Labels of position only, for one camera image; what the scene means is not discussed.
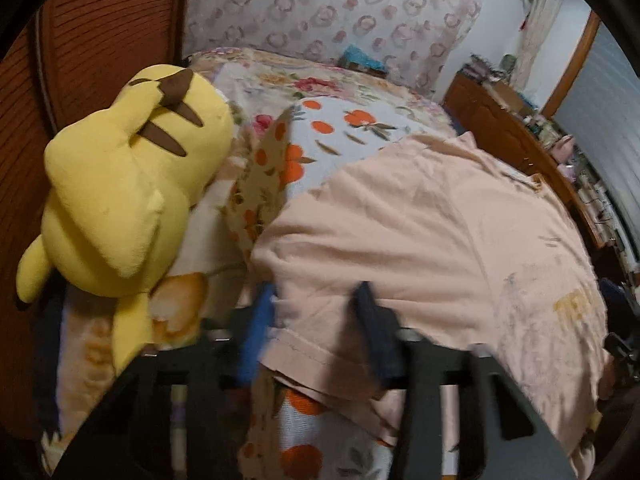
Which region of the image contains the peach t-shirt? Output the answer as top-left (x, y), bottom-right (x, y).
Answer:
top-left (240, 134), bottom-right (606, 479)

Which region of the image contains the orange fruit print blanket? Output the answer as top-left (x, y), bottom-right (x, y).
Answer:
top-left (228, 98), bottom-right (458, 479)

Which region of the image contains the yellow Pikachu plush toy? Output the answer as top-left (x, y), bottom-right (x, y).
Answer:
top-left (15, 64), bottom-right (233, 372)

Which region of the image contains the pink figurine on cabinet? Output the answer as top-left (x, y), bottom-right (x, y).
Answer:
top-left (549, 136), bottom-right (575, 165)

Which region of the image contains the wooden sideboard cabinet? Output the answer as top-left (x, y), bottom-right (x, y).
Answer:
top-left (442, 73), bottom-right (604, 255)

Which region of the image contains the floral quilt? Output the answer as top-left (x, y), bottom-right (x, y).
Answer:
top-left (186, 48), bottom-right (456, 145)

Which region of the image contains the cardboard box on cabinet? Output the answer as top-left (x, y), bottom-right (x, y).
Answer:
top-left (483, 80), bottom-right (529, 115)

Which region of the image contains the blue item at bedhead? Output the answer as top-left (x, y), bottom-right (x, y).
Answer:
top-left (337, 46), bottom-right (388, 79)

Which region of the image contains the grey window blind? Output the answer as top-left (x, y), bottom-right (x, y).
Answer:
top-left (554, 24), bottom-right (639, 252)

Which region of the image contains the cream window curtain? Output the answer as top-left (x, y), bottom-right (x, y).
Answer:
top-left (510, 0), bottom-right (563, 92)

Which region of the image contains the patterned lace wall curtain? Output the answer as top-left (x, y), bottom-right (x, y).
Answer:
top-left (182, 0), bottom-right (483, 96)

